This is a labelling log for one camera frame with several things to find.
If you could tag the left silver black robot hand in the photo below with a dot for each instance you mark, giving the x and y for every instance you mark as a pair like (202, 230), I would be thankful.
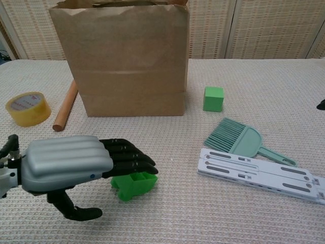
(63, 162)

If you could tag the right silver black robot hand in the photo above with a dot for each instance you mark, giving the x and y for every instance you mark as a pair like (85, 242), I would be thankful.
(321, 104)

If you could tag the green plastic compartment block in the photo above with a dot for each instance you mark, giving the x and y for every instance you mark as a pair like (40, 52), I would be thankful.
(129, 190)

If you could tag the brown paper bag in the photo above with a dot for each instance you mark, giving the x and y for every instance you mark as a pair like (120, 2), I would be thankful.
(127, 63)

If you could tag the yellow packing tape roll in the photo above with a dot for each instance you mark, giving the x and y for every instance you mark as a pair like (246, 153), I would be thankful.
(38, 114)

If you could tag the wooden dowel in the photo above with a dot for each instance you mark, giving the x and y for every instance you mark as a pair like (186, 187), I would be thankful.
(64, 106)

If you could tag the woven folding screen panel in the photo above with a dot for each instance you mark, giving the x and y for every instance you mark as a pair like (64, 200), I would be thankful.
(274, 30)
(208, 30)
(320, 48)
(35, 30)

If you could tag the teal mini dustpan brush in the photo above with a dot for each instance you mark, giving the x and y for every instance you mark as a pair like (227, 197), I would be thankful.
(243, 139)

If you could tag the white folding laptop stand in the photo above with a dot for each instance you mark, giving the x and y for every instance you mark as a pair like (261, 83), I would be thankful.
(254, 172)

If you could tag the green cube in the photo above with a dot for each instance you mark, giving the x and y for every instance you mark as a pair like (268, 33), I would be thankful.
(213, 101)

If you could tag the beige woven tablecloth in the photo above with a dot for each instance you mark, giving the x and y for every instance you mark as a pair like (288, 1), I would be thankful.
(228, 216)

